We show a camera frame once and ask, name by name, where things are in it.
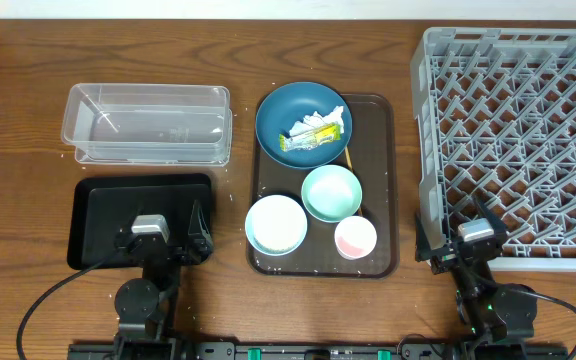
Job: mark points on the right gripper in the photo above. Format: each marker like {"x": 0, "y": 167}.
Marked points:
{"x": 445, "y": 256}

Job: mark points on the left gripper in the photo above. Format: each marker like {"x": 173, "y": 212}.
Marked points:
{"x": 197, "y": 247}

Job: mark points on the light blue rice bowl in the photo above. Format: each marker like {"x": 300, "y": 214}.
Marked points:
{"x": 276, "y": 225}

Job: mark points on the pink and white cup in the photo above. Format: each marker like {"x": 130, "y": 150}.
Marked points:
{"x": 355, "y": 237}

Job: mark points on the mint green bowl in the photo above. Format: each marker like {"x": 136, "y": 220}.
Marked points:
{"x": 331, "y": 193}

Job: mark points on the yellow snack wrapper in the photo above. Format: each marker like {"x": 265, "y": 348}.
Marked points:
{"x": 311, "y": 139}

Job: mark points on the white tissue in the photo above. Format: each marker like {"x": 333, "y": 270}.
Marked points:
{"x": 316, "y": 120}

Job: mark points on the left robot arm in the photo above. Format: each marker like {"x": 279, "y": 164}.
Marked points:
{"x": 146, "y": 305}

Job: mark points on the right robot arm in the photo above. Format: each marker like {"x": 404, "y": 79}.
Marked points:
{"x": 500, "y": 316}

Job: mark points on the black waste tray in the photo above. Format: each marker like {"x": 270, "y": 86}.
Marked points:
{"x": 102, "y": 206}

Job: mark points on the grey dishwasher rack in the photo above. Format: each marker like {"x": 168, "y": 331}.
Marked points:
{"x": 496, "y": 112}

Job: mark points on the clear plastic bin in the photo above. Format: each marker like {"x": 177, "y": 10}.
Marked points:
{"x": 148, "y": 124}

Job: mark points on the wooden chopstick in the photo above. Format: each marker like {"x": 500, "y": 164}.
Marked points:
{"x": 351, "y": 169}

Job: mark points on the dark blue plate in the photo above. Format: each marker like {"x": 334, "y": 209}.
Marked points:
{"x": 287, "y": 105}

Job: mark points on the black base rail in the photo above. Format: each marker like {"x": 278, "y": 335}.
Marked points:
{"x": 230, "y": 351}

